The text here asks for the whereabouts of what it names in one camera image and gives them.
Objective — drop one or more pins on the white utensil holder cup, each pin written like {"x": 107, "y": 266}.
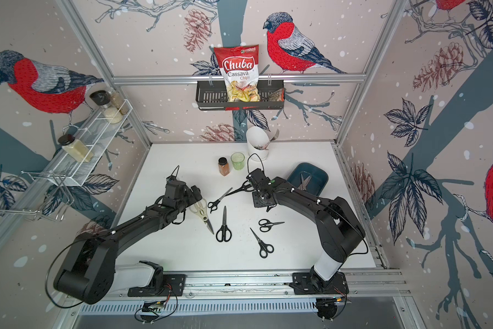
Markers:
{"x": 257, "y": 143}

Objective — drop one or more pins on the black lid spice grinder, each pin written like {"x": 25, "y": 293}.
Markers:
{"x": 111, "y": 113}

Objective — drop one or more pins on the black wire wall basket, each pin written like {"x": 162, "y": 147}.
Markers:
{"x": 213, "y": 96}

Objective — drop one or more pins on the white wire wall shelf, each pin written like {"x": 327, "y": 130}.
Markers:
{"x": 96, "y": 134}

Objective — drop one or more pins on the brown spice jar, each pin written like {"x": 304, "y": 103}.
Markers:
{"x": 223, "y": 166}

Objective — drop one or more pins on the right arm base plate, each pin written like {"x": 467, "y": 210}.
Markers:
{"x": 309, "y": 283}

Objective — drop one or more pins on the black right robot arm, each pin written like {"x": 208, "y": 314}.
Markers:
{"x": 340, "y": 231}

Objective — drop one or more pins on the green translucent cup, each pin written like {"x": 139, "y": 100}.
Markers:
{"x": 238, "y": 160}

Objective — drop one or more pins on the blue handled scissors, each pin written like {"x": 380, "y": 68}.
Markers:
{"x": 269, "y": 208}

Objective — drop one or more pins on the small black scissors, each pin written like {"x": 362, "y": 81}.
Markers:
{"x": 213, "y": 206}
{"x": 266, "y": 225}

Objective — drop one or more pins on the pink handled scissors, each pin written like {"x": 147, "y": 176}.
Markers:
{"x": 305, "y": 179}

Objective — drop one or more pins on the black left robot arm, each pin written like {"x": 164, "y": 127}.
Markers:
{"x": 88, "y": 270}

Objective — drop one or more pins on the large black scissors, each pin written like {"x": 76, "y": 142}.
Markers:
{"x": 224, "y": 234}

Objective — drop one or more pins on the black scissors wide handles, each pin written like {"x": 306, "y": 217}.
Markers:
{"x": 246, "y": 187}

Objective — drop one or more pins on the cream kitchen shears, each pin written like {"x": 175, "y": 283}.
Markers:
{"x": 200, "y": 209}

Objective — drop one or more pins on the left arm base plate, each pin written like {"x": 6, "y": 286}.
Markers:
{"x": 161, "y": 286}

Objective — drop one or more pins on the teal plastic storage box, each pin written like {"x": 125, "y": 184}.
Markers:
{"x": 318, "y": 182}

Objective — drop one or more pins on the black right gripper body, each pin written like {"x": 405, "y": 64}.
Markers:
{"x": 257, "y": 202}

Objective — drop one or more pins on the chrome wire rack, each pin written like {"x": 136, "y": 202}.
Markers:
{"x": 36, "y": 195}

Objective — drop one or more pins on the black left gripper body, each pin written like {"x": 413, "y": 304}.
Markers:
{"x": 189, "y": 198}

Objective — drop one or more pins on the black scissors front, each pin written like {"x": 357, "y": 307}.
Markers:
{"x": 265, "y": 248}

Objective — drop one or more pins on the yellow liquid glass bottle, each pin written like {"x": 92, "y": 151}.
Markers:
{"x": 75, "y": 148}

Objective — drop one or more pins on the red Chuba chips bag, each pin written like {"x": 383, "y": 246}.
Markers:
{"x": 239, "y": 68}

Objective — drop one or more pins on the clear glass jar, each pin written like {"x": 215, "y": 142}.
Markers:
{"x": 118, "y": 101}

